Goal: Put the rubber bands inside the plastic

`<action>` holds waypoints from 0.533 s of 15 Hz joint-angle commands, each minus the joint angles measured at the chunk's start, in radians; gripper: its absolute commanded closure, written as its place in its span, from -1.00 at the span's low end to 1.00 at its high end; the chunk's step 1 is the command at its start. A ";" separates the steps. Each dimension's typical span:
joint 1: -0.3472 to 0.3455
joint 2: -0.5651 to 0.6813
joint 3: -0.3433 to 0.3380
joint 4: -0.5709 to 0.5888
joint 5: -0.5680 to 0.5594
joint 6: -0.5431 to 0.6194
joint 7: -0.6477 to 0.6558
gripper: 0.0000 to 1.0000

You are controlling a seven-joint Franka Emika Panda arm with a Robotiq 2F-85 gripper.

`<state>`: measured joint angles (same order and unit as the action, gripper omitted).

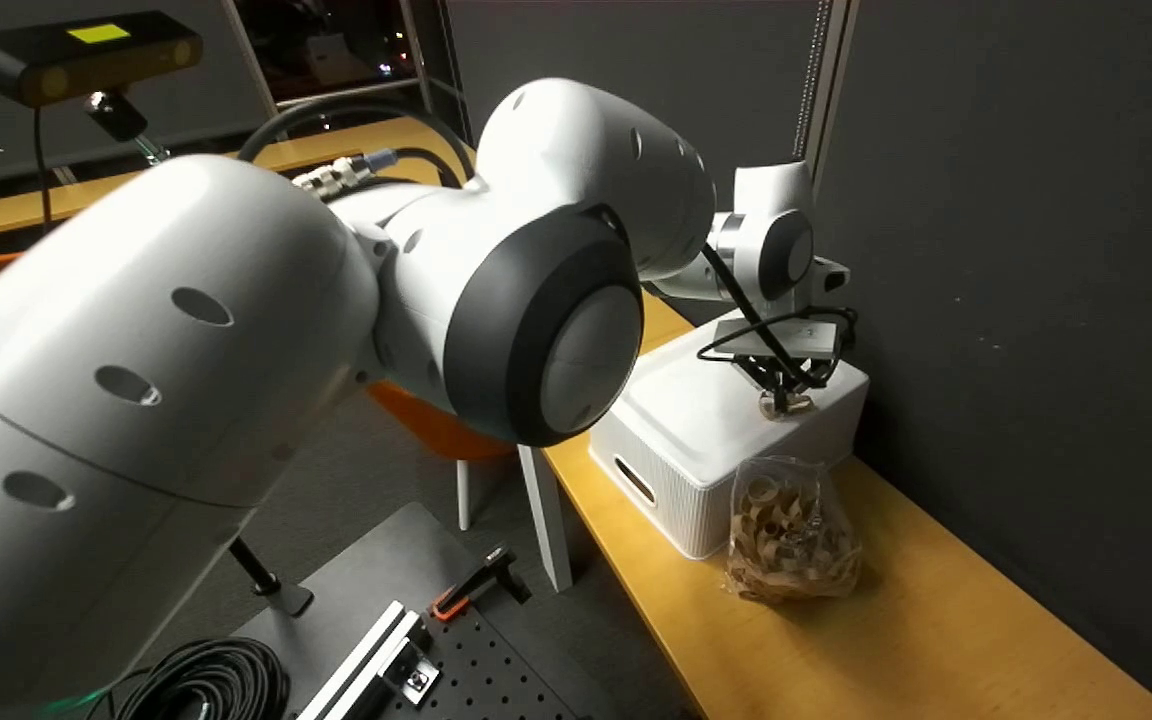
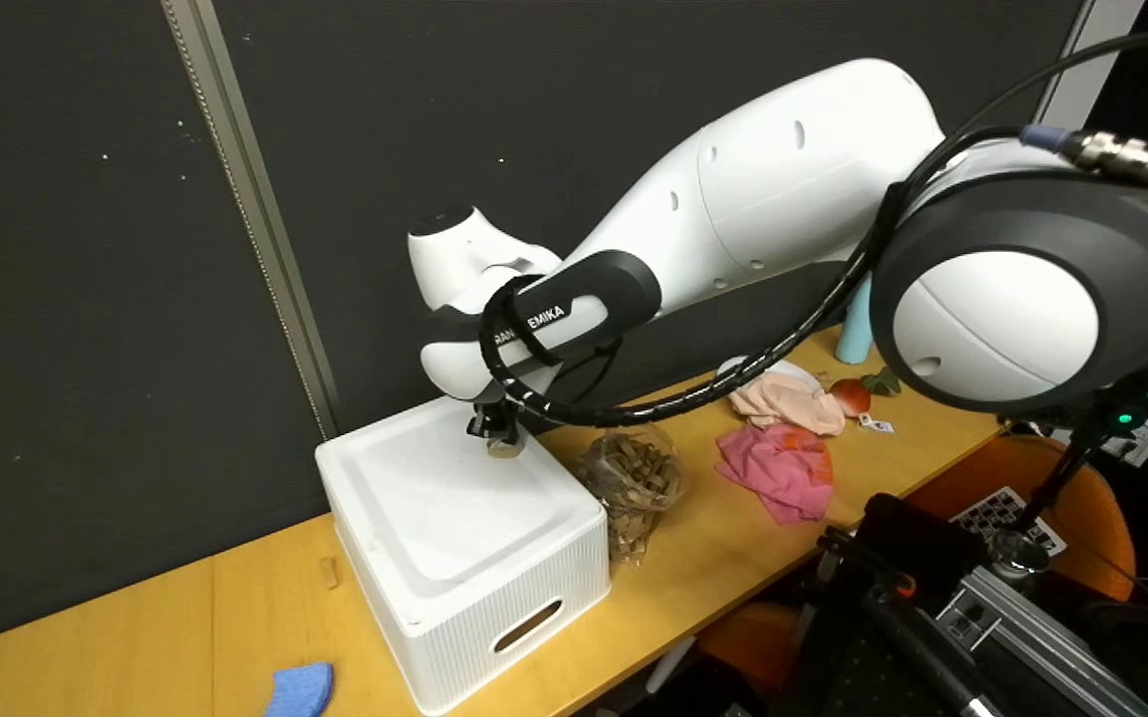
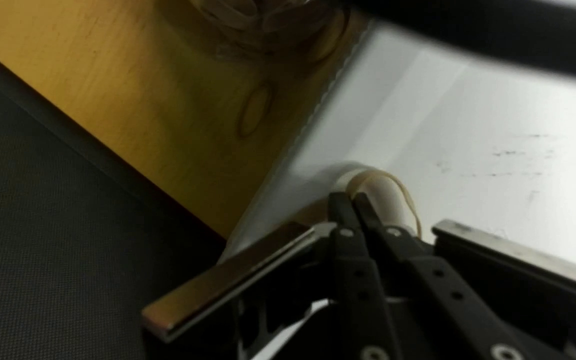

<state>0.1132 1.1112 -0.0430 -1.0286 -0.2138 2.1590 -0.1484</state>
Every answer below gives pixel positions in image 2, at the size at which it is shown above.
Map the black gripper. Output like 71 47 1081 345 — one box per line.
466 396 536 448

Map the clear bag of rubber bands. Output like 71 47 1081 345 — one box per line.
557 425 694 565

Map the white plastic box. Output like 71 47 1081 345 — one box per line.
310 396 614 717

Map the pale pink folded cloth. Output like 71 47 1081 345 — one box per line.
727 355 852 444

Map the blue sponge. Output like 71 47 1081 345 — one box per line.
262 659 338 717

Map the red toy vegetable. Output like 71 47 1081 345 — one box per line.
822 371 905 420

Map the black white checker card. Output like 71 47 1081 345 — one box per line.
951 484 1067 562

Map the orange plastic chair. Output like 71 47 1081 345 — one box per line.
698 432 1141 700

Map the aluminium wall profile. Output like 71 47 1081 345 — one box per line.
156 0 347 449
1029 0 1148 133

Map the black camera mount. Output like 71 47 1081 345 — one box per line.
799 492 1006 717

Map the aluminium rail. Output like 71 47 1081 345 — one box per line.
929 562 1143 717

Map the black tripod with camera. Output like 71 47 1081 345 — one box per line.
989 371 1148 590

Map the coiled black cable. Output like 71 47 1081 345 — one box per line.
1083 595 1148 717

